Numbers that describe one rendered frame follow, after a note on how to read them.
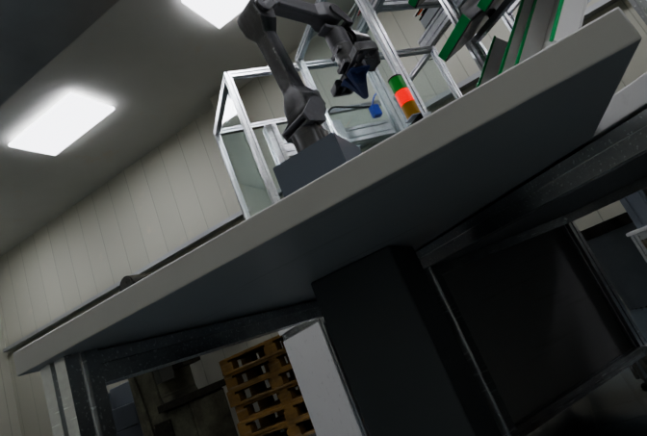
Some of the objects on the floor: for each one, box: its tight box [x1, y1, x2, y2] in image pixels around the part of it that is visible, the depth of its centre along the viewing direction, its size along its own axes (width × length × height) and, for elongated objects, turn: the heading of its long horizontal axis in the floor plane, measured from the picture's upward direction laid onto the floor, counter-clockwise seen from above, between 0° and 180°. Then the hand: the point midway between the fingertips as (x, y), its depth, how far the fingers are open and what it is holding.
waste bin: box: [581, 212, 647, 310], centre depth 383 cm, size 57×60×73 cm
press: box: [119, 273, 238, 436], centre depth 545 cm, size 124×107×237 cm
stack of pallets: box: [219, 335, 316, 436], centre depth 482 cm, size 134×92×95 cm
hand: (360, 87), depth 113 cm, fingers closed
